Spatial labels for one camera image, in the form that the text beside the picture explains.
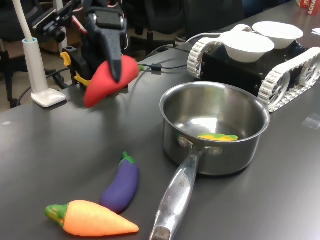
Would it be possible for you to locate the red toy chilli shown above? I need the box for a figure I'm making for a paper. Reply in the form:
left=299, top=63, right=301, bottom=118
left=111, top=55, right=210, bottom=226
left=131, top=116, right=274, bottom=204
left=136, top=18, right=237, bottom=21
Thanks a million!
left=83, top=54, right=145, bottom=109

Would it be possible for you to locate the yellow green toy corn cob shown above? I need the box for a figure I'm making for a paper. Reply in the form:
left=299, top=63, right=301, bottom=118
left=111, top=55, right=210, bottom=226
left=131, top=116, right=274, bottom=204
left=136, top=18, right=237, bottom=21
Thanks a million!
left=197, top=132, right=239, bottom=142

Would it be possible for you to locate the purple toy aubergine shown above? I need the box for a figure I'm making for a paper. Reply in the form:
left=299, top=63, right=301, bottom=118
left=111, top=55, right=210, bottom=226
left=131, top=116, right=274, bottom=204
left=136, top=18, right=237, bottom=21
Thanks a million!
left=99, top=151, right=140, bottom=215

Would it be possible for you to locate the orange toy carrot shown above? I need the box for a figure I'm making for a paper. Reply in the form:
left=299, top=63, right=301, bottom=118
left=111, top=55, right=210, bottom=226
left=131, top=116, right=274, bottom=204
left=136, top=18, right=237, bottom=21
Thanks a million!
left=44, top=199, right=140, bottom=237

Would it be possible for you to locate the black clamp with yellow trigger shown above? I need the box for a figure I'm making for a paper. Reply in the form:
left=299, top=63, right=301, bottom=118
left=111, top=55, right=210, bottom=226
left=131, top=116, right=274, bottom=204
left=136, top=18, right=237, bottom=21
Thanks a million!
left=60, top=46, right=92, bottom=91

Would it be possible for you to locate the white vertical pole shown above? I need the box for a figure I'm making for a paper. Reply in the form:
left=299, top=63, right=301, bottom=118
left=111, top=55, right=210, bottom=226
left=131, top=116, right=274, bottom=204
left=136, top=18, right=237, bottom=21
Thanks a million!
left=53, top=0, right=69, bottom=54

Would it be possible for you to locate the black office chair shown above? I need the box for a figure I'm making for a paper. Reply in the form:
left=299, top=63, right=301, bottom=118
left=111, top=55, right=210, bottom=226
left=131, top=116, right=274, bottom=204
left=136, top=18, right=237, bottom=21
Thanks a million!
left=129, top=0, right=186, bottom=48
left=0, top=0, right=47, bottom=108

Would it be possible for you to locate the black vehicle with white tracks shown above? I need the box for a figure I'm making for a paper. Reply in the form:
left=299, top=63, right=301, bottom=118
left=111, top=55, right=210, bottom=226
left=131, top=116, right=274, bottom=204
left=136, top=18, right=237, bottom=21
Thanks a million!
left=187, top=23, right=320, bottom=114

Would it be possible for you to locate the white bowl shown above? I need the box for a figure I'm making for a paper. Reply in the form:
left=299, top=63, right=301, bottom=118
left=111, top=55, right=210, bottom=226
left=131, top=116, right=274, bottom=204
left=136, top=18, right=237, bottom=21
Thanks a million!
left=252, top=21, right=305, bottom=50
left=219, top=31, right=276, bottom=63

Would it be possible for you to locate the red printed box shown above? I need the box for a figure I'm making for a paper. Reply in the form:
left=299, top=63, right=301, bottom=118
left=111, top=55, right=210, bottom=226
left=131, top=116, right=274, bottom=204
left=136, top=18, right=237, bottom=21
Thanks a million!
left=295, top=0, right=320, bottom=16

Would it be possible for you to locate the long black cable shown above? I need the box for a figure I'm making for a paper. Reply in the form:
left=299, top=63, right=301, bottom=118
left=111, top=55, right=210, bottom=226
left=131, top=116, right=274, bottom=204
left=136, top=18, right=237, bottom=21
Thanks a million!
left=129, top=44, right=192, bottom=101

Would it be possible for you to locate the black power cable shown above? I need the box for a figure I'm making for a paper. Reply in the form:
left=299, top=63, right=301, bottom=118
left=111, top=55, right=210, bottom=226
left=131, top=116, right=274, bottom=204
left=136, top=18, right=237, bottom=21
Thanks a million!
left=44, top=66, right=81, bottom=91

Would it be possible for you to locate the white post with square foot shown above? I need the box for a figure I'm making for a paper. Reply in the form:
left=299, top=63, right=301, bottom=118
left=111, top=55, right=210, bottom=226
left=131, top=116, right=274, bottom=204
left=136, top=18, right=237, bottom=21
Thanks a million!
left=12, top=0, right=68, bottom=108

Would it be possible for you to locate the white cable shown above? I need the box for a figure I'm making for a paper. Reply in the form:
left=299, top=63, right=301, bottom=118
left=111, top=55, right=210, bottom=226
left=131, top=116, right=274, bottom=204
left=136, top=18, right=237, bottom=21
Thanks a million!
left=186, top=31, right=225, bottom=45

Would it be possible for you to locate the steel pan with long handle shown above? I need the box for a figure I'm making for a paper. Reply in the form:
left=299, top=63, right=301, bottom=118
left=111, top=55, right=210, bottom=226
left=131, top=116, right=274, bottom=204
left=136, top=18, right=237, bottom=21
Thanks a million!
left=149, top=81, right=271, bottom=240

